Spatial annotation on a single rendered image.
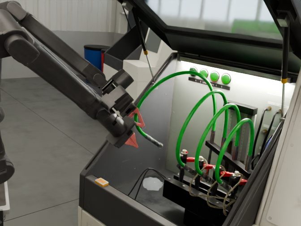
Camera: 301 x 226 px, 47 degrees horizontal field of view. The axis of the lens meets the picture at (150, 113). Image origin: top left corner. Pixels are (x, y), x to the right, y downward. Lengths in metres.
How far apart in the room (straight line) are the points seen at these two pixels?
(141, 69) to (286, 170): 3.08
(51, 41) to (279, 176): 0.93
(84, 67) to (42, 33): 0.19
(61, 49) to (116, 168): 0.61
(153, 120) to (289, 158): 0.73
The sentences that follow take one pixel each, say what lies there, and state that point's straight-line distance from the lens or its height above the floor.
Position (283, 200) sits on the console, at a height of 1.09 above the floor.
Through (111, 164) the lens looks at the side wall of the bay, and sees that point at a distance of 1.60.
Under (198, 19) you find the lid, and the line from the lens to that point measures 1.38.
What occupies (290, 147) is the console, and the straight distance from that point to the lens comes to 1.23.
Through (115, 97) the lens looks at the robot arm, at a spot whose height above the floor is 1.39.
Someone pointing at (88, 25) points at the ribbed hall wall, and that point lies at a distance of 8.46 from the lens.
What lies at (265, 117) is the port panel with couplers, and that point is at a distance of 1.52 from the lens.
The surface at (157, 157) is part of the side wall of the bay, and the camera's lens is 1.82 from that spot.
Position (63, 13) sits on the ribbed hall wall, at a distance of 8.13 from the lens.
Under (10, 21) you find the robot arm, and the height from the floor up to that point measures 1.61.
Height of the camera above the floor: 1.65
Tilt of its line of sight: 17 degrees down
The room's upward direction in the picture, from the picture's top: 5 degrees clockwise
